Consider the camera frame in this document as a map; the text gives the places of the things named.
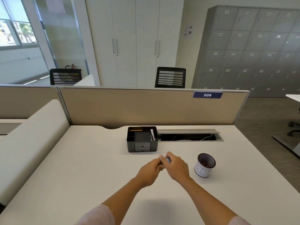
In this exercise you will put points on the person's left hand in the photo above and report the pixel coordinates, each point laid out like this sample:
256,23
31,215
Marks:
148,173

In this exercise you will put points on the person's right hand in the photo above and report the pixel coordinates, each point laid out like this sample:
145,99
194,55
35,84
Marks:
177,168

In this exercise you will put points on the person's right fingers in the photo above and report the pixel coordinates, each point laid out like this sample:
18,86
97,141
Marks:
166,157

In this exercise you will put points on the person's left fingers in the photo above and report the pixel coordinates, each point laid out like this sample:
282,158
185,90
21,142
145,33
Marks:
161,164

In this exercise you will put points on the small light blue object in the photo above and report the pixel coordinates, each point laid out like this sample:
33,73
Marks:
167,160

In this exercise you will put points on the person's right forearm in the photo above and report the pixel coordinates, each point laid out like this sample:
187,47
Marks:
211,201

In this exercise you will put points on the person's left forearm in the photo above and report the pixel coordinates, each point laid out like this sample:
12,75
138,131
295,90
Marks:
112,202

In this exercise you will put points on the white item in organizer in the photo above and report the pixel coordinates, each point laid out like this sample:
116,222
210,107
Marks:
152,134

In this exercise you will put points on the black desk organizer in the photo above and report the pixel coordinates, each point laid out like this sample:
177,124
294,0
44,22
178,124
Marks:
142,139

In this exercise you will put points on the black mesh cup with paper label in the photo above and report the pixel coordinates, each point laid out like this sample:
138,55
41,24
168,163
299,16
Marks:
205,165

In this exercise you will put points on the beige desk partition panel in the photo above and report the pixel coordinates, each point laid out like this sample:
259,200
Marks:
153,107

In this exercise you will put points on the blue number plate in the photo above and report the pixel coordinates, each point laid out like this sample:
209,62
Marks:
207,95

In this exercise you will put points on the black mesh office chair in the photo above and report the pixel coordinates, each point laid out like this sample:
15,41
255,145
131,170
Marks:
65,77
170,77

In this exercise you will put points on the white tall cabinet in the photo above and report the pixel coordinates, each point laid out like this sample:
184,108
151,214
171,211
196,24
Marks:
134,42

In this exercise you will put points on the white desk with chair base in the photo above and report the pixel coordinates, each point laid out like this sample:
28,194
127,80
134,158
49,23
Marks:
289,128

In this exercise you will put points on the red fire extinguisher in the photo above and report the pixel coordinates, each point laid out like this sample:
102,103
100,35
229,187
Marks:
73,70

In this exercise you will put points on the white curved side divider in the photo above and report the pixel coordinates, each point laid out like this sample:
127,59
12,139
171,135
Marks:
30,147

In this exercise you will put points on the grey metal locker unit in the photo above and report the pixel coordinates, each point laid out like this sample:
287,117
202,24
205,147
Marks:
250,50

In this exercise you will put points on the glass door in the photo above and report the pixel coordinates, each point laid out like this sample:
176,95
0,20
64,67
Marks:
59,35

